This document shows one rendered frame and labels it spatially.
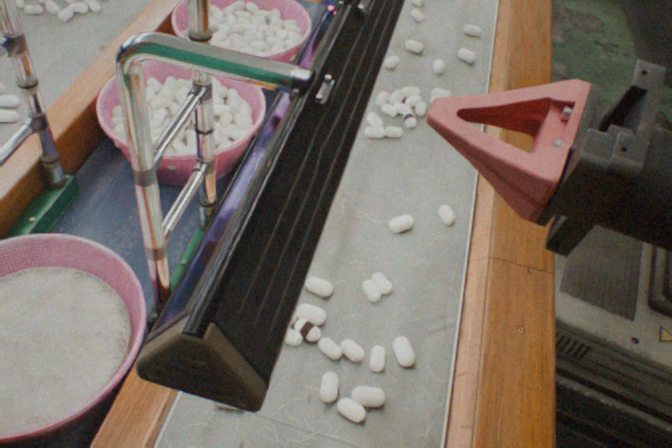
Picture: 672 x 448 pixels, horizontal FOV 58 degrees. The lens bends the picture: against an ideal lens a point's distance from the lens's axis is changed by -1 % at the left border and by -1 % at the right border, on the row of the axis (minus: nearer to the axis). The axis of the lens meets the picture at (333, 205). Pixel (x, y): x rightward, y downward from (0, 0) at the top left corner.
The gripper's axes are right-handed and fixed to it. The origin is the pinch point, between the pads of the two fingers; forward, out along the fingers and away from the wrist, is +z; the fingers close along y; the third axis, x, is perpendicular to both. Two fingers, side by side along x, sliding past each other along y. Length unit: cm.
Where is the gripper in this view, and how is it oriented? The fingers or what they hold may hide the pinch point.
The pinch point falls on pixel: (444, 114)
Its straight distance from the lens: 34.1
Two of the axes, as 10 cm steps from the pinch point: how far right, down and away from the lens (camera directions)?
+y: 0.2, 4.3, 9.0
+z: -9.2, -3.5, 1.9
